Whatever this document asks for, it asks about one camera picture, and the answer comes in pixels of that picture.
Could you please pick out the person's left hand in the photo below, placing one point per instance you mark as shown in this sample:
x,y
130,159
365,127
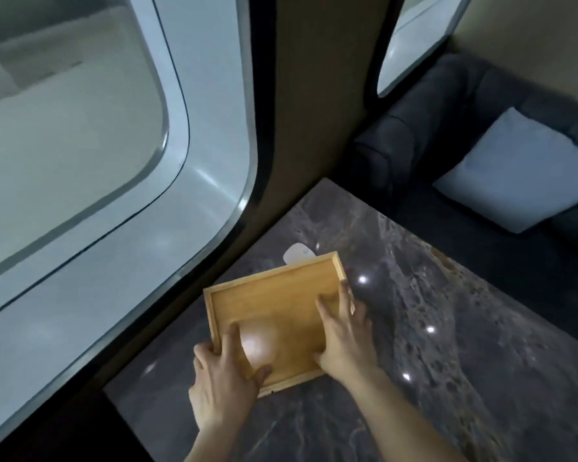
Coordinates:
x,y
221,389

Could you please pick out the person's right hand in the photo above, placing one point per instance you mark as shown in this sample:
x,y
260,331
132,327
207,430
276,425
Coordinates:
x,y
349,346

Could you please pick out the person's right thumb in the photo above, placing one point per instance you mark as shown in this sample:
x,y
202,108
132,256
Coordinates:
x,y
328,315

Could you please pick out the person's left thumb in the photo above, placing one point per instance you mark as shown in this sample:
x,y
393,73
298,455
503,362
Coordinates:
x,y
262,375

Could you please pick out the wooden tray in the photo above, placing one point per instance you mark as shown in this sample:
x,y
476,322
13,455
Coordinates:
x,y
284,303

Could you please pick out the person's left forearm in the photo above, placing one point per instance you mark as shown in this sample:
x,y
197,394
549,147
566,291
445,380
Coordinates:
x,y
221,445

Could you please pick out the person's right forearm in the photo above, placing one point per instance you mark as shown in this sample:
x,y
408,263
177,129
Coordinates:
x,y
400,423

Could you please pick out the small white rounded device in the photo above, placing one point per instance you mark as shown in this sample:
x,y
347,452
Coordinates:
x,y
298,253

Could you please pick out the dark grey sofa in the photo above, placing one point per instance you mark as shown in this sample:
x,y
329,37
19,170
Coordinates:
x,y
428,115

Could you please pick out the light blue cushion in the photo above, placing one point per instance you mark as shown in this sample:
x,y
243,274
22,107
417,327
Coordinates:
x,y
515,173

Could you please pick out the large rounded window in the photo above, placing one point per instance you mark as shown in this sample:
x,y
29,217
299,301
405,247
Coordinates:
x,y
86,153

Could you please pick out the small rounded window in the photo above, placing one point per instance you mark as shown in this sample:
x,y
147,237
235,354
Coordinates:
x,y
414,38

